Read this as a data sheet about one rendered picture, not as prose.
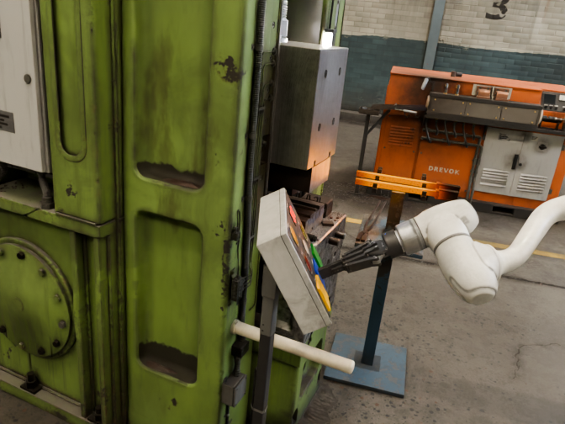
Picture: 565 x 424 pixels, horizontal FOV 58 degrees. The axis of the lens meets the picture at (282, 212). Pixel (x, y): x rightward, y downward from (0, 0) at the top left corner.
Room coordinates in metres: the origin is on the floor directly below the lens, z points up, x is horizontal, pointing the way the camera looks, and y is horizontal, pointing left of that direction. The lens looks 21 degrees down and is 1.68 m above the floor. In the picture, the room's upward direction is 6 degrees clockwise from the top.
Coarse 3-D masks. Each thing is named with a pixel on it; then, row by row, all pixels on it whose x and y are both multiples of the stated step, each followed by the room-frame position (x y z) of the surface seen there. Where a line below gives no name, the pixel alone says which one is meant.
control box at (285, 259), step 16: (272, 208) 1.30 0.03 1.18; (288, 208) 1.31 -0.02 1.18; (272, 224) 1.19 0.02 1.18; (288, 224) 1.19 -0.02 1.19; (272, 240) 1.10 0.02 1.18; (288, 240) 1.10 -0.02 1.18; (304, 240) 1.33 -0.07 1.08; (272, 256) 1.10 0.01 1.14; (288, 256) 1.10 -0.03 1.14; (272, 272) 1.10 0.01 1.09; (288, 272) 1.10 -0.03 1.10; (304, 272) 1.10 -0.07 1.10; (288, 288) 1.10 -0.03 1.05; (304, 288) 1.10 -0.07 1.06; (288, 304) 1.10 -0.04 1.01; (304, 304) 1.10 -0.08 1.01; (320, 304) 1.10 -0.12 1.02; (304, 320) 1.10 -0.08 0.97; (320, 320) 1.10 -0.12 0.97
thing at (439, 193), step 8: (360, 184) 2.14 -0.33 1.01; (368, 184) 2.13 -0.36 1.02; (384, 184) 2.12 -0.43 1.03; (392, 184) 2.12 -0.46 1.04; (400, 184) 2.13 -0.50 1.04; (408, 192) 2.10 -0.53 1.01; (416, 192) 2.09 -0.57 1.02; (432, 192) 2.08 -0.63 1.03; (440, 192) 2.08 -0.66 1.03; (448, 192) 2.07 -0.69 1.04; (456, 192) 2.06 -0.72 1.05; (448, 200) 2.06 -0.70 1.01
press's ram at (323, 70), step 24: (288, 48) 1.72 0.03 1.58; (312, 48) 1.69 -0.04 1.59; (336, 48) 1.84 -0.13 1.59; (288, 72) 1.72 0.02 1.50; (312, 72) 1.69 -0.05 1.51; (336, 72) 1.86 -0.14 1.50; (288, 96) 1.71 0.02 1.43; (312, 96) 1.68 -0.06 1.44; (336, 96) 1.89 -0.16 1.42; (288, 120) 1.71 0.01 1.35; (312, 120) 1.68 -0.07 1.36; (336, 120) 1.92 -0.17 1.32; (288, 144) 1.71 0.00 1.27; (312, 144) 1.70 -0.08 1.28
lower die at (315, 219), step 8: (272, 192) 1.99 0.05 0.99; (304, 200) 1.92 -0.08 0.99; (296, 208) 1.83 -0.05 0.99; (304, 208) 1.83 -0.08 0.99; (312, 208) 1.82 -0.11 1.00; (320, 208) 1.87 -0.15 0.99; (304, 216) 1.77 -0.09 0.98; (312, 216) 1.79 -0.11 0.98; (320, 216) 1.88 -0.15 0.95; (304, 224) 1.73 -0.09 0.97; (312, 224) 1.80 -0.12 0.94
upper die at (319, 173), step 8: (328, 160) 1.89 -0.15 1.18; (272, 168) 1.78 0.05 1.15; (280, 168) 1.77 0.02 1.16; (288, 168) 1.76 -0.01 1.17; (296, 168) 1.75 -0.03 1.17; (312, 168) 1.73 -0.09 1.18; (320, 168) 1.81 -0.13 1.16; (328, 168) 1.90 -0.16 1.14; (272, 176) 1.78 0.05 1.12; (280, 176) 1.77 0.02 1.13; (288, 176) 1.76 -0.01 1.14; (296, 176) 1.75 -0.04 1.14; (304, 176) 1.73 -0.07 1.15; (312, 176) 1.74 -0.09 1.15; (320, 176) 1.82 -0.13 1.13; (280, 184) 1.77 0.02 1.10; (288, 184) 1.76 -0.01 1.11; (296, 184) 1.74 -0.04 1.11; (304, 184) 1.73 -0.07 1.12; (312, 184) 1.75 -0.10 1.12
